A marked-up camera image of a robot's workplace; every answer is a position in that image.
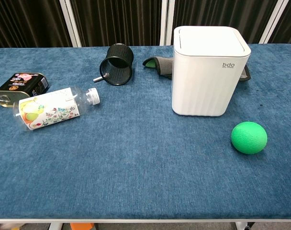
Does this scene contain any green foam ball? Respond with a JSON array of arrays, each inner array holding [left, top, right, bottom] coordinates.
[[231, 121, 268, 155]]

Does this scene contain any white plastic bin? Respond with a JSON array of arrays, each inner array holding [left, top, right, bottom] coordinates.
[[171, 25, 252, 117]]

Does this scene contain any orange object under table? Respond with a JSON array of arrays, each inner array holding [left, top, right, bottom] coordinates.
[[70, 222, 95, 230]]

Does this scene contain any blue velvet tablecloth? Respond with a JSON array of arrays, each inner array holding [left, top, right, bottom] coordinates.
[[0, 43, 291, 220]]

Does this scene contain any grey cloth with black trim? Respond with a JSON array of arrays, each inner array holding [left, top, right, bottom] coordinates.
[[142, 57, 251, 82]]

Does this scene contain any black mesh pen holder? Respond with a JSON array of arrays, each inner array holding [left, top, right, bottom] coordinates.
[[99, 43, 134, 86]]

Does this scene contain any clear plastic bottle floral label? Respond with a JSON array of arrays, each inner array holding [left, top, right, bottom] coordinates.
[[12, 87, 101, 132]]

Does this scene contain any black luncheon meat tin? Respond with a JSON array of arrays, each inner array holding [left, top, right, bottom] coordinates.
[[0, 72, 50, 109]]

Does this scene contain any white partition frame post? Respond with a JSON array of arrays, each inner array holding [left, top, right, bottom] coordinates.
[[259, 0, 290, 44], [159, 0, 176, 46], [59, 0, 82, 47]]

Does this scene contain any white metal table frame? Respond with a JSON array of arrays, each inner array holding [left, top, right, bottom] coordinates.
[[0, 218, 291, 230]]

